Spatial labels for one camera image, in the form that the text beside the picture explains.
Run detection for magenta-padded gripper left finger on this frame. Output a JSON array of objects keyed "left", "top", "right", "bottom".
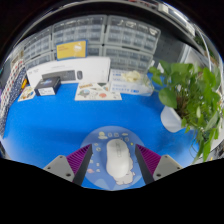
[{"left": 43, "top": 143, "right": 94, "bottom": 187}]

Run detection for long white keyboard box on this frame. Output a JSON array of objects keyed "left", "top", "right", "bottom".
[{"left": 26, "top": 56, "right": 112, "bottom": 89}]

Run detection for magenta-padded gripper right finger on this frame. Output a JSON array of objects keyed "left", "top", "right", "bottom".
[{"left": 134, "top": 143, "right": 184, "bottom": 185}]

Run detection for red blue checkered cloth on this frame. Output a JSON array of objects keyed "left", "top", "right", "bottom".
[{"left": 0, "top": 59, "right": 26, "bottom": 112}]

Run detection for light grey computer mouse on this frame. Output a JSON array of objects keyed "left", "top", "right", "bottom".
[{"left": 105, "top": 138, "right": 135, "bottom": 180}]

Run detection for potted green plant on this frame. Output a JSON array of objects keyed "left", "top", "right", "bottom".
[{"left": 148, "top": 60, "right": 224, "bottom": 163}]

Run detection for clear plastic box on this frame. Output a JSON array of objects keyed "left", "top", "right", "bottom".
[{"left": 109, "top": 68, "right": 155, "bottom": 97}]

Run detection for small black box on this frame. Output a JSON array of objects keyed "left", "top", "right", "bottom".
[{"left": 34, "top": 76, "right": 62, "bottom": 97}]

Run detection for yellow blue box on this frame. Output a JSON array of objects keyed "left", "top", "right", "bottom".
[{"left": 55, "top": 40, "right": 89, "bottom": 61}]

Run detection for grey pegboard panel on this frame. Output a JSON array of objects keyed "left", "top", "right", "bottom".
[{"left": 153, "top": 33, "right": 188, "bottom": 69}]

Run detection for round light blue mouse pad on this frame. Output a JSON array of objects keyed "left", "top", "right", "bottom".
[{"left": 79, "top": 125, "right": 146, "bottom": 191}]

